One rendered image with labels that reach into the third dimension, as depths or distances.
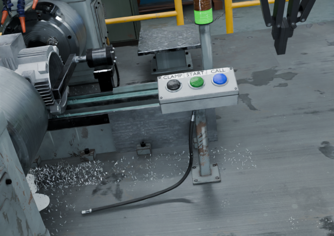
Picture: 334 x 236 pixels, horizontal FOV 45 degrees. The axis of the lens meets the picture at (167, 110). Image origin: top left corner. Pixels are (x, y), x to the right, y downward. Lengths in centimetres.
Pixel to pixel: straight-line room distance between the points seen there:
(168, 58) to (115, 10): 263
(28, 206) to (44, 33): 69
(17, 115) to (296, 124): 76
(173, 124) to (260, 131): 25
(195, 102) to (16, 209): 41
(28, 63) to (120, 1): 311
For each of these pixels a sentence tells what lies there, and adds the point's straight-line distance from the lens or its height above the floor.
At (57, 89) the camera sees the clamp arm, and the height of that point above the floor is 103.
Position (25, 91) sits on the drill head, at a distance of 89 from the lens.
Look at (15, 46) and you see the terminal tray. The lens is 112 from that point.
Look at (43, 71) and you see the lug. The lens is 107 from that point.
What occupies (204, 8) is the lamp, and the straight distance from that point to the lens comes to 135.
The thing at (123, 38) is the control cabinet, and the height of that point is 14.
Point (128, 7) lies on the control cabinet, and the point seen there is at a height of 45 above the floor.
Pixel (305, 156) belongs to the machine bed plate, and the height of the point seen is 80.
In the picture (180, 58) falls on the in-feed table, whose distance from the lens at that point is 161.
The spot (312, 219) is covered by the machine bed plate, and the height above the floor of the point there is 80.
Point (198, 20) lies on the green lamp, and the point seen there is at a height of 105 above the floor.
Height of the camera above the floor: 144
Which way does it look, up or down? 29 degrees down
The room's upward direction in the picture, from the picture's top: 8 degrees counter-clockwise
